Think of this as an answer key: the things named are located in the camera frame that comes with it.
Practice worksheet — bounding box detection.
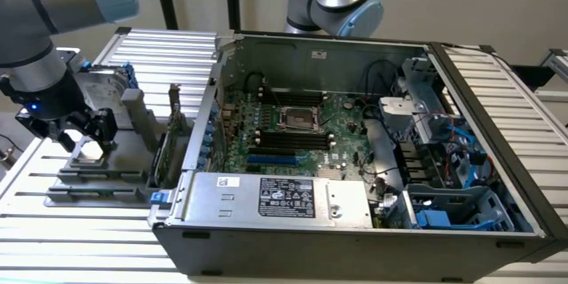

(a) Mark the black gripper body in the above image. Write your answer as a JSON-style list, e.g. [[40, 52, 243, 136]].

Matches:
[[0, 70, 97, 141]]

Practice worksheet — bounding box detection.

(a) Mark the silver square CPU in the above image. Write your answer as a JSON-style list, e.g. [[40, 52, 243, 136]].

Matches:
[[76, 142, 107, 164]]

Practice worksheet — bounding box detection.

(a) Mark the black expansion slot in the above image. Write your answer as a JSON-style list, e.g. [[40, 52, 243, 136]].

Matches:
[[247, 146, 297, 158]]

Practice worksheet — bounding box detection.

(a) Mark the blue expansion slot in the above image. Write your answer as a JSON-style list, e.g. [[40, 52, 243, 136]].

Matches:
[[247, 155, 299, 166]]

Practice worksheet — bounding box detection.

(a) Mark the black RAM slot bank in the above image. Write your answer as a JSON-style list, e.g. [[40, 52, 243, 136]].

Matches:
[[259, 130, 333, 151], [260, 90, 324, 108]]

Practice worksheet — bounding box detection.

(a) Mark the CPU socket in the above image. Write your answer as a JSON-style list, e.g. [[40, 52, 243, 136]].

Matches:
[[275, 105, 324, 132]]

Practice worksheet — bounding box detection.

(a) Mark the silver hard disk drive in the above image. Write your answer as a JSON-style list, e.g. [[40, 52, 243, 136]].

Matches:
[[73, 63, 136, 132]]

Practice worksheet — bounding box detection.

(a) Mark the grey parts rack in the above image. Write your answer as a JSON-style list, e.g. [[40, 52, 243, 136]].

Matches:
[[41, 87, 196, 209]]

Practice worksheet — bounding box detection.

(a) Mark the green graphics card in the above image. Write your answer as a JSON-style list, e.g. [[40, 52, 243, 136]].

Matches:
[[149, 83, 192, 189]]

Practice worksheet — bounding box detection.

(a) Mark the blue case latch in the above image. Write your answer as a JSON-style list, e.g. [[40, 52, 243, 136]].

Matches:
[[149, 190, 173, 206]]

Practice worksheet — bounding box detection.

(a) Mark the silver power supply unit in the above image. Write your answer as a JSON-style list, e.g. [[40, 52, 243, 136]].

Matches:
[[164, 172, 375, 229]]

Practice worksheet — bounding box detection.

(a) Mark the silver chipset heatsink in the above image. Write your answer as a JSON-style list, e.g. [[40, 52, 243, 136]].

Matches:
[[316, 168, 348, 181]]

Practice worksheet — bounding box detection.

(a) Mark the green motherboard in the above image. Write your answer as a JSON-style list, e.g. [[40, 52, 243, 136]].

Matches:
[[216, 86, 388, 192]]

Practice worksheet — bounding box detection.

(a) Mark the black open PC case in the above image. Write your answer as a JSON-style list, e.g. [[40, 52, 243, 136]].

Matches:
[[148, 30, 568, 279]]

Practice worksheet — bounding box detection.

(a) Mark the grey metal disk bay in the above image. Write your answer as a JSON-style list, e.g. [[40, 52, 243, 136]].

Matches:
[[376, 57, 463, 147]]

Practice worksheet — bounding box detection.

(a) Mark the blue plastic drive cage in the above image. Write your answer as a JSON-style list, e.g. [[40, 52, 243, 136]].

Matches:
[[384, 182, 519, 232]]

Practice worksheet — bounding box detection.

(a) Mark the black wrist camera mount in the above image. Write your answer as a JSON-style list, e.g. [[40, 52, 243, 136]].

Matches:
[[52, 49, 89, 74]]

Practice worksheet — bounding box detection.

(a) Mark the thin black cable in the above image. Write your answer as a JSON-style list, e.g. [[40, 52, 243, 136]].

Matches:
[[0, 133, 25, 166]]

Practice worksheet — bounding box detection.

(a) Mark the black power wire loop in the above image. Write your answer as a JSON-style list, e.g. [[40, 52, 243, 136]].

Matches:
[[364, 59, 400, 99]]

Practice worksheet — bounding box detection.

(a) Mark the blue data wire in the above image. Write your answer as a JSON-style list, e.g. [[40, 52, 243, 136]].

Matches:
[[445, 123, 493, 188]]

